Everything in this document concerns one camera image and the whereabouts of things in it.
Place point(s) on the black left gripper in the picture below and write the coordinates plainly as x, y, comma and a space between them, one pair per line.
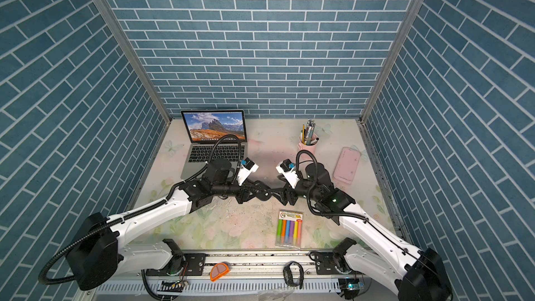
244, 194

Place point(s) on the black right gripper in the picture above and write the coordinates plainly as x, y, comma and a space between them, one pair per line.
288, 191

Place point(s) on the silver laptop with mountain wallpaper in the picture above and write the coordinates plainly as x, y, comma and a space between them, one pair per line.
219, 132

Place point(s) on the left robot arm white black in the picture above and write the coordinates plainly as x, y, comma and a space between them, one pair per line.
94, 255

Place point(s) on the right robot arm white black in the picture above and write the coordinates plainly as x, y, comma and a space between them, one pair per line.
407, 271

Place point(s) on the pink pen holder cup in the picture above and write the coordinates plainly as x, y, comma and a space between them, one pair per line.
308, 144

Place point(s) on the pack of coloured markers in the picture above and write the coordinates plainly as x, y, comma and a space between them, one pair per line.
289, 229

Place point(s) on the pens in cup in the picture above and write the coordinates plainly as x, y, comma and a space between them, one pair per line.
309, 129

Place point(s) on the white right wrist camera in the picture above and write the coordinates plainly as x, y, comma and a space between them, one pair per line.
288, 170

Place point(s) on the black wristwatch on rail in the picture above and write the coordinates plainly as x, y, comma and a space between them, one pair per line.
294, 275

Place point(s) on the aluminium mounting rail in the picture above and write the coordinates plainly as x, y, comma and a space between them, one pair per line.
164, 269

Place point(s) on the orange tool on rail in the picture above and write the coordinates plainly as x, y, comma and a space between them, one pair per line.
219, 270

